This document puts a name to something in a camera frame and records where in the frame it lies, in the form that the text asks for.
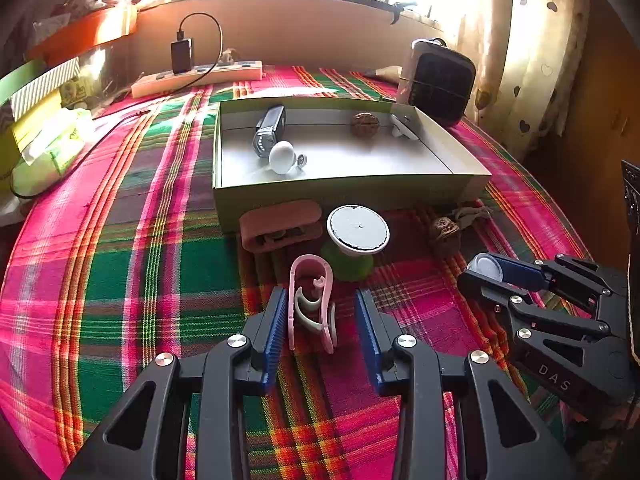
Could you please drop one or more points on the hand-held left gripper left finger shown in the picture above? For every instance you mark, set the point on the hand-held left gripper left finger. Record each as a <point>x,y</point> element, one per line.
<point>274,340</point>

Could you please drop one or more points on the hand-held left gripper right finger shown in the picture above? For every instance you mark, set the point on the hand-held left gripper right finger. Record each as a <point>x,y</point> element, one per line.
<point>369,340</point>

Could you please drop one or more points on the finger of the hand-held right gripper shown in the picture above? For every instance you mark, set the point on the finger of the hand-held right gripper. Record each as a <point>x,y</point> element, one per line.
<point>550,350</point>
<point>522,275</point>

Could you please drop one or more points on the pink clip hanger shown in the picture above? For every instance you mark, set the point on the pink clip hanger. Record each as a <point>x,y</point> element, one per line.
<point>292,310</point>

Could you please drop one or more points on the small white jar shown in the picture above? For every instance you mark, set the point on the small white jar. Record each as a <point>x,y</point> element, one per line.
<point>487,269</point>

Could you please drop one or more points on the brown walnut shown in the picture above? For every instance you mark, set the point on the brown walnut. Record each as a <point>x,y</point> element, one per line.
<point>364,124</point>
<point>444,232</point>

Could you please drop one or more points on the white and green round stand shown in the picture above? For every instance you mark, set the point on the white and green round stand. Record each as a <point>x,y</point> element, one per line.
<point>357,225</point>

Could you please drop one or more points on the pink oval holder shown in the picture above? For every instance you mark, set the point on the pink oval holder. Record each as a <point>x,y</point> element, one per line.
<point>280,212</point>

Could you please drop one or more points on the green cardboard box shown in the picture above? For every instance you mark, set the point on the green cardboard box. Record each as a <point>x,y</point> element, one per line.
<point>350,190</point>

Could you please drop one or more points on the white egg-shaped object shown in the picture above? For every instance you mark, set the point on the white egg-shaped object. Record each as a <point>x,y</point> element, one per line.
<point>281,157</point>

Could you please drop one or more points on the white and black massager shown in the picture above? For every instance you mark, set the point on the white and black massager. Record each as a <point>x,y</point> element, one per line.
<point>402,130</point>

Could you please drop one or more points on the black rectangular light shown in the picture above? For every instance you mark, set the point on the black rectangular light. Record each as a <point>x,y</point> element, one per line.
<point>270,130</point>

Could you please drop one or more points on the plaid tablecloth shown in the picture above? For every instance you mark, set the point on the plaid tablecloth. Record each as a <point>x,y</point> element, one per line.
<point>125,260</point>

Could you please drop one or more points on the white and black heater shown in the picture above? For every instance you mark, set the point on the white and black heater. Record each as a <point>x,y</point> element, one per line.
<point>440,85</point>

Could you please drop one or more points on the heart print curtain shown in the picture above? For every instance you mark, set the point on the heart print curtain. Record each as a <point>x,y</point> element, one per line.
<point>530,60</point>

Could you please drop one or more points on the beige pointed object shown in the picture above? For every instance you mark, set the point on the beige pointed object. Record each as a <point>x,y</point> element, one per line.
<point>385,72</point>

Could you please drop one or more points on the white power strip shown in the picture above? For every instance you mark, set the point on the white power strip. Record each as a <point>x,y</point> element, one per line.
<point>200,76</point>

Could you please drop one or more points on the white plug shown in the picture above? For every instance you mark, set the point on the white plug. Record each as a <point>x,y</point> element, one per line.
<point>228,57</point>

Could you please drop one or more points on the black window latch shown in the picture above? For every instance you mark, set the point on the black window latch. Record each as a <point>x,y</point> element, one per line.
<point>397,12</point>

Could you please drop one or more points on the green tissue pack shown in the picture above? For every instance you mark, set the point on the green tissue pack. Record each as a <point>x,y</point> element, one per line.
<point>55,145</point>

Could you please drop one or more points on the black charger adapter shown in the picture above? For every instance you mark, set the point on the black charger adapter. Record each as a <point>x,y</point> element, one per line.
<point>181,57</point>

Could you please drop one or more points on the yellow-green box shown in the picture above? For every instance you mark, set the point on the yellow-green box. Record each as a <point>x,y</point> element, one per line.
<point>37,117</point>

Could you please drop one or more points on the green striped box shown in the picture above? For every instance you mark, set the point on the green striped box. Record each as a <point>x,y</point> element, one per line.
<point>45,87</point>

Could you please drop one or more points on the orange box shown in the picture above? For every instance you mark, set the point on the orange box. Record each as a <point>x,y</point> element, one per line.
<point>85,35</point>

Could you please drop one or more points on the green box lid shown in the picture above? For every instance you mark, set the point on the green box lid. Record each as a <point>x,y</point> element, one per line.
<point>20,82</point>

